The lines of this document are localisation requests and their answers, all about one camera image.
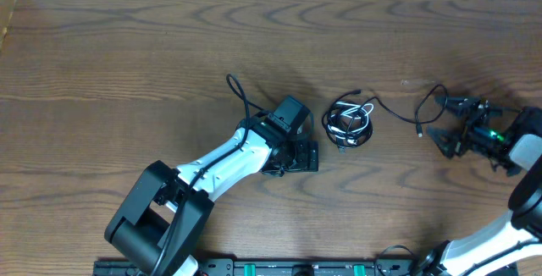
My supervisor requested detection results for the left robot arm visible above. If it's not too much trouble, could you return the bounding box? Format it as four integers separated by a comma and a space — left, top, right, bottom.
104, 96, 318, 275

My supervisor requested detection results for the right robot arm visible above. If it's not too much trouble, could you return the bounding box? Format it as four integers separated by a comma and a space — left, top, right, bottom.
412, 96, 541, 275

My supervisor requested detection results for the white USB cable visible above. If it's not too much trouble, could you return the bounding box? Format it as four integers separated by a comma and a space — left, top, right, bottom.
328, 101, 376, 145

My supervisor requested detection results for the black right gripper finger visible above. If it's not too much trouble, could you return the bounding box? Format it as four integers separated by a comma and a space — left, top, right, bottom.
434, 96, 481, 118
427, 126, 464, 159

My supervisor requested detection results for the black USB cable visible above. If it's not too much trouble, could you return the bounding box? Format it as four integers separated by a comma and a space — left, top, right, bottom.
320, 83, 450, 153

